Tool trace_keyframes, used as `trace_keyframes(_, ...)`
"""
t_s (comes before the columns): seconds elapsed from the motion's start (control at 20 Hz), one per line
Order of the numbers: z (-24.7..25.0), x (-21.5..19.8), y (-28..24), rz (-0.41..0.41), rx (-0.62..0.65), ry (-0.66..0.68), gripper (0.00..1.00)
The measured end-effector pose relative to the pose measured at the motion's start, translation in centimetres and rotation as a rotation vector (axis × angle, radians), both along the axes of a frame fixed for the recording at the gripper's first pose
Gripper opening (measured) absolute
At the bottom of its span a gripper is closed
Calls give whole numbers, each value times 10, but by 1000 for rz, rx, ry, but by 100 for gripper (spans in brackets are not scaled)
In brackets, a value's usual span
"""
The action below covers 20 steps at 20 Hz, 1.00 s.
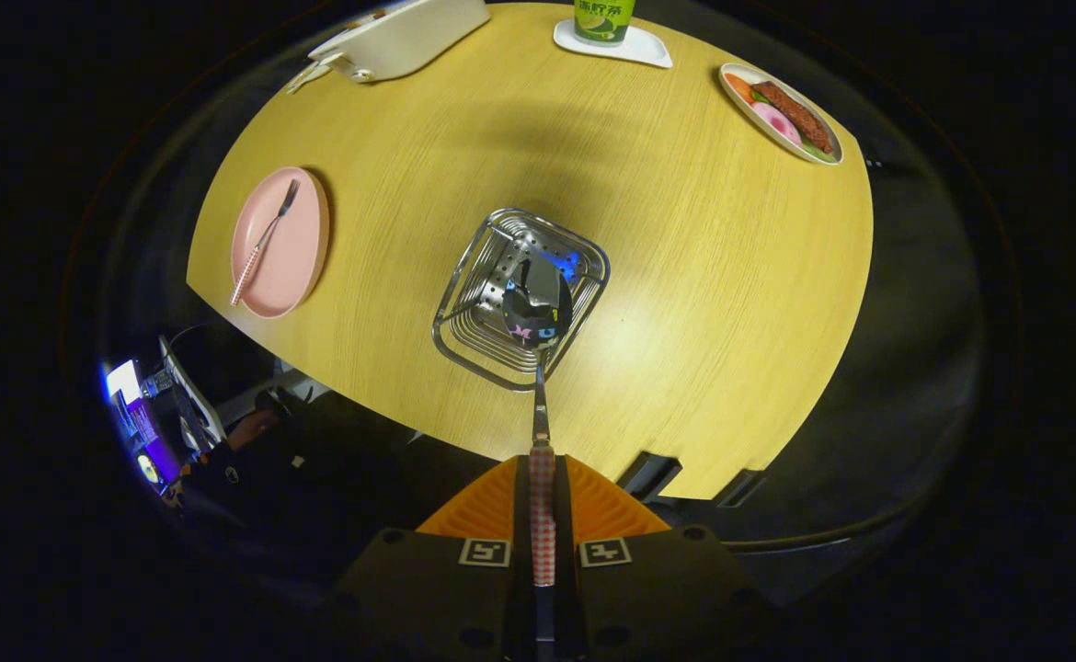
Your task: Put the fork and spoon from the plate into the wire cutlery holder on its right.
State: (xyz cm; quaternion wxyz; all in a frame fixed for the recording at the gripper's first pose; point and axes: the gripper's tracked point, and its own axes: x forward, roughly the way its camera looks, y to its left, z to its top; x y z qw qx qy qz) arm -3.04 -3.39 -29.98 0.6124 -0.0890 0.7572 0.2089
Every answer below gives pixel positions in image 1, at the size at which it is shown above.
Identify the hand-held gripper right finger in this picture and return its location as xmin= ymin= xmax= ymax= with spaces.
xmin=554 ymin=455 xmax=773 ymax=662

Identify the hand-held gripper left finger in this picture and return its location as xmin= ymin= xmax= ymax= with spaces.
xmin=317 ymin=455 xmax=534 ymax=662

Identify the spoon with checked handle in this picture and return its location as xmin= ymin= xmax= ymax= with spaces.
xmin=501 ymin=256 xmax=574 ymax=645

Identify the fork with checked handle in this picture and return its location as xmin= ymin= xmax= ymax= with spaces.
xmin=230 ymin=178 xmax=301 ymax=307

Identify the perforated metal tray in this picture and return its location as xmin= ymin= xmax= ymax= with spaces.
xmin=432 ymin=208 xmax=611 ymax=392

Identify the open laptop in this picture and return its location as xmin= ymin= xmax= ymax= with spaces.
xmin=159 ymin=336 xmax=226 ymax=451

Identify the lit computer monitor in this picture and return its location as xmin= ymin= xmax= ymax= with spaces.
xmin=101 ymin=360 xmax=180 ymax=488

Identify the pink plate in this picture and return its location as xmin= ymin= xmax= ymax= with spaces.
xmin=230 ymin=166 xmax=330 ymax=319

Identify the white plate of food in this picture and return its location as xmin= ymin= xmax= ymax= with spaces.
xmin=718 ymin=63 xmax=844 ymax=166

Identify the pink round food slice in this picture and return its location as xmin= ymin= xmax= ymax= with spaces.
xmin=751 ymin=101 xmax=802 ymax=146

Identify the brown meat slice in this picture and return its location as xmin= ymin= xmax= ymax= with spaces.
xmin=751 ymin=81 xmax=833 ymax=154

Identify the white coaster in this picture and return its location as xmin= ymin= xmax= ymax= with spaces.
xmin=553 ymin=18 xmax=673 ymax=69

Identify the white toaster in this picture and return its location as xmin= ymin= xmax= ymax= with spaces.
xmin=308 ymin=0 xmax=491 ymax=84

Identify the green label drink bottle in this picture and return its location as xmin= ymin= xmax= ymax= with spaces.
xmin=573 ymin=0 xmax=636 ymax=47

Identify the black table bracket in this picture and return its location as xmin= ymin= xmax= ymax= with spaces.
xmin=616 ymin=451 xmax=683 ymax=502
xmin=717 ymin=469 xmax=767 ymax=508

